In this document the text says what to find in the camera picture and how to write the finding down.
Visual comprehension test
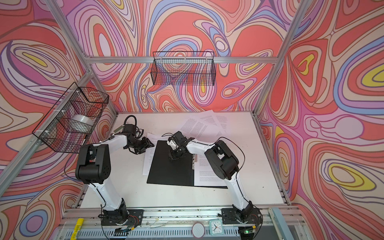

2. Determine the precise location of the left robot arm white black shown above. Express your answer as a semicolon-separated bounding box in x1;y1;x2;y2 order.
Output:
75;124;154;225

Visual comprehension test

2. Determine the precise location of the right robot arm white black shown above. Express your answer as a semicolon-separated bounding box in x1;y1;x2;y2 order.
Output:
167;131;254;223

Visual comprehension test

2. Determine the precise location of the black wire basket left wall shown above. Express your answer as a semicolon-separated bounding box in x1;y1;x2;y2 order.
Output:
32;83;109;154

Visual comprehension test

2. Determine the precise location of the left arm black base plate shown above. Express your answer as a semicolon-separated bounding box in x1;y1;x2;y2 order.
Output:
99;209;144;227

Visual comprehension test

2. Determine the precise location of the round pink white disc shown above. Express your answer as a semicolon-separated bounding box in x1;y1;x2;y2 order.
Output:
192;223;206;239

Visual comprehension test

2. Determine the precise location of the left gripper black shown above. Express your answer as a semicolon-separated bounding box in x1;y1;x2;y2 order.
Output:
128;136;155;154

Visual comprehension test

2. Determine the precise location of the black wire basket back wall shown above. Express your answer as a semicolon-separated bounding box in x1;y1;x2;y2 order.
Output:
151;51;216;87

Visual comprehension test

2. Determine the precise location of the red folder black inside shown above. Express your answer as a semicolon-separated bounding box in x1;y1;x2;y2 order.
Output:
147;140;227;189

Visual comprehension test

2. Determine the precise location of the light blue bar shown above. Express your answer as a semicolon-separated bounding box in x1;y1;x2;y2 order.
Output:
268;207;295;240

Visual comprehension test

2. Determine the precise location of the yellow marker pen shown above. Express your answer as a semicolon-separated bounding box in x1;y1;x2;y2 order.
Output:
70;218;84;240

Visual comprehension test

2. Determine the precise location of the black wire basket wall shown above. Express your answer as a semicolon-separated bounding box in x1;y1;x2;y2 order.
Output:
32;83;109;154
151;51;216;87

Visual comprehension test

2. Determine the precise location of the printed paper sheet stack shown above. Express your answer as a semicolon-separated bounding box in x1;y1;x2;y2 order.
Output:
180;110;230;143

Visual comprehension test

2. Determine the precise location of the metal folder clip mechanism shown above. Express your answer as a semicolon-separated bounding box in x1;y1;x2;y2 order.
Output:
192;155;197;170

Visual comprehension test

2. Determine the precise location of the white tape roll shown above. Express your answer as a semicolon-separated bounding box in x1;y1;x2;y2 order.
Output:
71;114;94;126

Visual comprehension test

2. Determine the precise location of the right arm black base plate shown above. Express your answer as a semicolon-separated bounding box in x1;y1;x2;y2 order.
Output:
218;208;263;226

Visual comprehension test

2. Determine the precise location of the small teal alarm clock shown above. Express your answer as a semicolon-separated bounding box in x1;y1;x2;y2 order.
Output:
209;219;224;236

